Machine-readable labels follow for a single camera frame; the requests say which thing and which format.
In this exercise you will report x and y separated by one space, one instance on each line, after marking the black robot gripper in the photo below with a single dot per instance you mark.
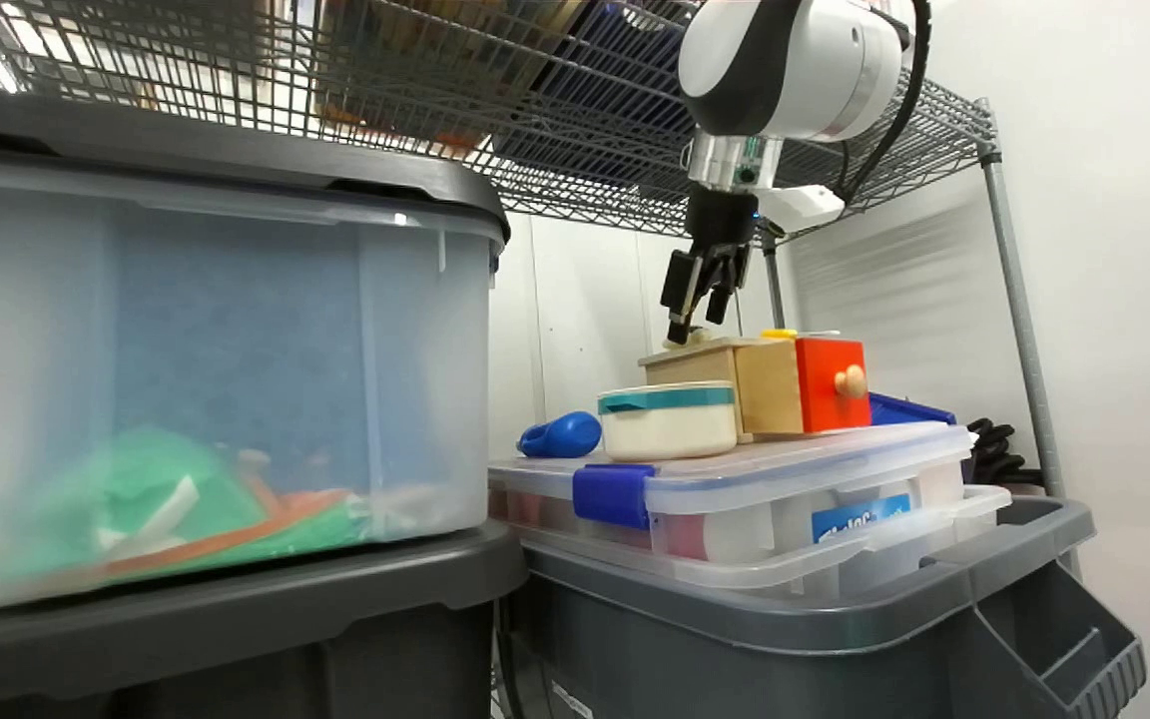
720 223

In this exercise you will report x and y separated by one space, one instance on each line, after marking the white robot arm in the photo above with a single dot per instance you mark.
801 67

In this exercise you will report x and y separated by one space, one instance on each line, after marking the light wooden drawer box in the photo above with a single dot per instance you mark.
736 380

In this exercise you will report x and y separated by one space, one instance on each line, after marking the red-front wooden drawer with knob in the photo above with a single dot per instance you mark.
831 385

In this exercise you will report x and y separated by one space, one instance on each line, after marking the large clear lidded plastic container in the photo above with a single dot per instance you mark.
759 493

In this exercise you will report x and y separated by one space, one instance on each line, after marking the clear plastic container blue label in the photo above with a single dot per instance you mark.
897 524

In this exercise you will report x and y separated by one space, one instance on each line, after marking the cream bowl with teal rim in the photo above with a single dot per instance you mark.
668 423

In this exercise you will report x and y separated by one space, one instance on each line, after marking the blue ball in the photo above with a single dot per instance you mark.
562 433

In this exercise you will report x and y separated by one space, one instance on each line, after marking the dark blue box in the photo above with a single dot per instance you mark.
628 82

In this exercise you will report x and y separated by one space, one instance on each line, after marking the brown flat box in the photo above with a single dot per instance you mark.
442 62

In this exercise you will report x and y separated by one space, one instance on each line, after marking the grey plastic tote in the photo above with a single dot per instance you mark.
801 654

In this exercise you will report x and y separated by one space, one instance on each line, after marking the orange flat item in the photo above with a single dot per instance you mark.
297 515

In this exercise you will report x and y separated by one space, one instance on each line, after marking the clear storage bin dark lid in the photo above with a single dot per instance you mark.
200 375

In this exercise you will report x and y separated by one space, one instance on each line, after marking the green plastic bag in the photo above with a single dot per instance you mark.
137 503

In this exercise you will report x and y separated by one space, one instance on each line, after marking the dark grey tote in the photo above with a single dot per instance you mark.
200 654

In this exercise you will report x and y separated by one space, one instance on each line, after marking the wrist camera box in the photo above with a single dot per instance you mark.
801 204

